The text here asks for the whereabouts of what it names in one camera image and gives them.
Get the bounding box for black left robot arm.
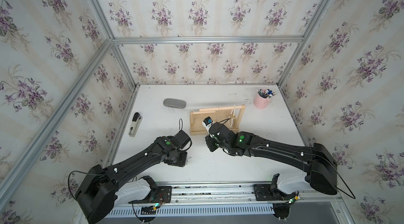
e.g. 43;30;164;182
75;130;191;224

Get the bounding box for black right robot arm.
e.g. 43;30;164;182
203;117;338;195

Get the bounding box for wooden jewelry display stand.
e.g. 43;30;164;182
190;105;246;136

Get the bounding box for white black stapler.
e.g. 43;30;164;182
128;112;143;137

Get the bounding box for grey fabric glasses case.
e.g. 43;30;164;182
163;98;187;109

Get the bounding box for pink pen cup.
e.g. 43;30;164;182
253;93;270;109

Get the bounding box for pens in cup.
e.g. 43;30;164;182
257;89;276;99

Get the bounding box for aluminium mounting rail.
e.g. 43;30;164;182
80;179;343;208

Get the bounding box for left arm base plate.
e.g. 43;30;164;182
129;186;173;204

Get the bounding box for white vented cable duct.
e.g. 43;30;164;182
106;203;275;218

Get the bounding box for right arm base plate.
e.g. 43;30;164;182
253;184;299;201

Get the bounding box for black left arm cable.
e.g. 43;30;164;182
67;170;105;201

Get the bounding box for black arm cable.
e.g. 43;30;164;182
328;154;357;200
67;170;105;201

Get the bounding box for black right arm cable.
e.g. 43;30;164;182
328;154;357;200

